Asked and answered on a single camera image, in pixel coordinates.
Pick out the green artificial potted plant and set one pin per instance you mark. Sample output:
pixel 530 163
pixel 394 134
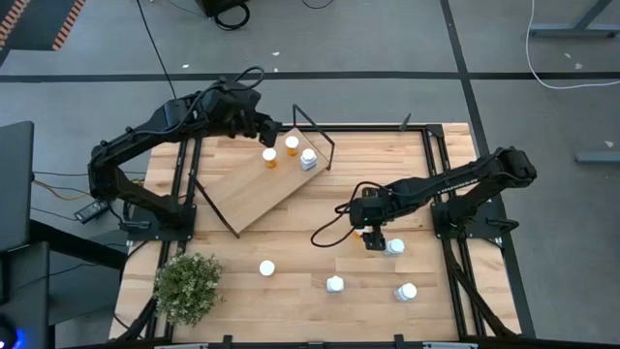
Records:
pixel 189 288

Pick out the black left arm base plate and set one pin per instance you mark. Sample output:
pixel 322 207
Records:
pixel 145 232

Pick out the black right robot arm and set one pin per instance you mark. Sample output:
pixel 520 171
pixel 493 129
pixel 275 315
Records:
pixel 436 186

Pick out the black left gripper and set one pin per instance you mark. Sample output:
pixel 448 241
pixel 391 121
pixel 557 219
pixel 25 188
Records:
pixel 249 123

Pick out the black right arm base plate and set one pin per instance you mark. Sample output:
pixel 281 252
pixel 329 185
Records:
pixel 484 230

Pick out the dark mat with orange stripes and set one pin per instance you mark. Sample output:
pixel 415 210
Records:
pixel 39 24

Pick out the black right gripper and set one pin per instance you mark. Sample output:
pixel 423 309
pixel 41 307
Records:
pixel 369 213

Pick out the grey metal stand frame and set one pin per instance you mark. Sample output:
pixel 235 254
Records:
pixel 571 30

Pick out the orange pill bottle white cap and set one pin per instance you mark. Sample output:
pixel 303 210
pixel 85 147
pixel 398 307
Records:
pixel 291 142
pixel 357 234
pixel 269 155
pixel 267 268

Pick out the grey metal bar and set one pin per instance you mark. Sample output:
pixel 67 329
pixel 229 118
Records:
pixel 598 157

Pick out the dark cabinet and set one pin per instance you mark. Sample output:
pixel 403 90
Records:
pixel 24 291

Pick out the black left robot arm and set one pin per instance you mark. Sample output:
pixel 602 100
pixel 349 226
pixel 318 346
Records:
pixel 145 131

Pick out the wooden shelf with black frame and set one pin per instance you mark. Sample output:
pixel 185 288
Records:
pixel 252 194

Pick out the black power adapter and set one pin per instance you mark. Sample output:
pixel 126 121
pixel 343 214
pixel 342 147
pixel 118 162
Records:
pixel 91 211

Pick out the white medicine bottle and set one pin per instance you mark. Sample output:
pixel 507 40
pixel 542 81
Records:
pixel 334 283
pixel 308 157
pixel 407 291
pixel 395 246

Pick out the black metal table frame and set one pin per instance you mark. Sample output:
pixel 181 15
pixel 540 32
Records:
pixel 349 128

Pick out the dark flat panel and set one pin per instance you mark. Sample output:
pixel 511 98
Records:
pixel 14 184

